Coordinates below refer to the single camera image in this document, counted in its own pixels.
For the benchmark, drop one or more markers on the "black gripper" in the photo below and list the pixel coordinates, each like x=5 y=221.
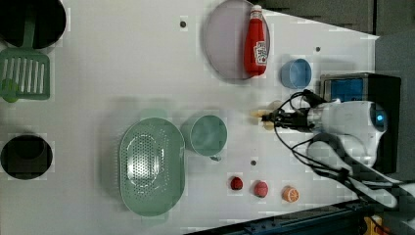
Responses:
x=296 y=120

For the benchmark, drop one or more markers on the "yellow banana toy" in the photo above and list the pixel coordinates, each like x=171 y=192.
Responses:
x=259 y=113

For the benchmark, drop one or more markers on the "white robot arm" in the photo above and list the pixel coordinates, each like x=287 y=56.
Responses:
x=344 y=146

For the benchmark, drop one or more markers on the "green mug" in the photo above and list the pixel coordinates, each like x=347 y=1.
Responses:
x=205 y=135

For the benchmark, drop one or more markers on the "blue cup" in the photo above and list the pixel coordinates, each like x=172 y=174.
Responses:
x=296 y=74

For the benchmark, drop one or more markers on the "pink strawberry toy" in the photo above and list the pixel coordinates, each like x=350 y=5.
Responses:
x=261 y=189

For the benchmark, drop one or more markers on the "dark red tomato toy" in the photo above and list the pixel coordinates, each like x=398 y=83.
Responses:
x=236 y=183

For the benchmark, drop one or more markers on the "red ketchup bottle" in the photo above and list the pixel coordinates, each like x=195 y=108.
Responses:
x=255 y=50

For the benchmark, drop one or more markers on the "orange slice toy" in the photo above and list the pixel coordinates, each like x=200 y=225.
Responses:
x=290 y=194

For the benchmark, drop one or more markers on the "pale pink round plate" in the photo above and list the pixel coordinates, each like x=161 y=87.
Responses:
x=224 y=37

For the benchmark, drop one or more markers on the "green perforated colander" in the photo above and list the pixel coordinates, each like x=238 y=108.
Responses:
x=151 y=165

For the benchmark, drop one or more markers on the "black toaster oven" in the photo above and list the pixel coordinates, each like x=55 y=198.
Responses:
x=381 y=89

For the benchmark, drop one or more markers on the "yellow red emergency button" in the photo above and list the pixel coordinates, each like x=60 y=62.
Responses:
x=375 y=226

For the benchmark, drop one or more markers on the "large black round holder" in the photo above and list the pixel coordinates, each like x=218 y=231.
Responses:
x=48 y=18

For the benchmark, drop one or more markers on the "green slotted spatula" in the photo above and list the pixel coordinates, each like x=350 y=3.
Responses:
x=25 y=72

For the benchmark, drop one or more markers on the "small black round holder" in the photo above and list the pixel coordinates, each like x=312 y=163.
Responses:
x=26 y=157

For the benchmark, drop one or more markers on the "blue metal frame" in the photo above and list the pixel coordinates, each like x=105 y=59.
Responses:
x=338 y=219

